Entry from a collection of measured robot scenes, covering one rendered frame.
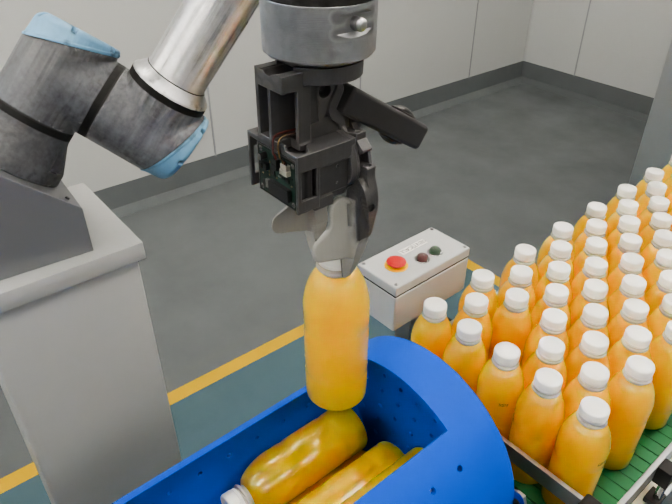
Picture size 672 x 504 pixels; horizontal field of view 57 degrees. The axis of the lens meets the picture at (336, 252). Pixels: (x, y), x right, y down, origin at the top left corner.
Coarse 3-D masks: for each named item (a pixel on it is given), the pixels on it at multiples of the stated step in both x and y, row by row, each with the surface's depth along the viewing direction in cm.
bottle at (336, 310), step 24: (312, 288) 62; (336, 288) 61; (360, 288) 62; (312, 312) 63; (336, 312) 62; (360, 312) 63; (312, 336) 65; (336, 336) 63; (360, 336) 65; (312, 360) 67; (336, 360) 65; (360, 360) 67; (312, 384) 69; (336, 384) 67; (360, 384) 69; (336, 408) 69
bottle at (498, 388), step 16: (496, 368) 94; (512, 368) 93; (480, 384) 96; (496, 384) 94; (512, 384) 93; (480, 400) 97; (496, 400) 95; (512, 400) 94; (496, 416) 96; (512, 416) 97
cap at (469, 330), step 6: (468, 318) 99; (462, 324) 98; (468, 324) 98; (474, 324) 98; (480, 324) 98; (462, 330) 97; (468, 330) 97; (474, 330) 97; (480, 330) 97; (462, 336) 97; (468, 336) 97; (474, 336) 97
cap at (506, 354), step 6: (504, 342) 95; (498, 348) 93; (504, 348) 94; (510, 348) 94; (516, 348) 93; (498, 354) 92; (504, 354) 92; (510, 354) 92; (516, 354) 92; (498, 360) 93; (504, 360) 92; (510, 360) 92; (516, 360) 92; (504, 366) 93; (510, 366) 93
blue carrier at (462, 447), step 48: (384, 336) 80; (384, 384) 84; (432, 384) 70; (240, 432) 77; (288, 432) 85; (384, 432) 89; (432, 432) 79; (480, 432) 69; (192, 480) 76; (384, 480) 62; (432, 480) 64; (480, 480) 67
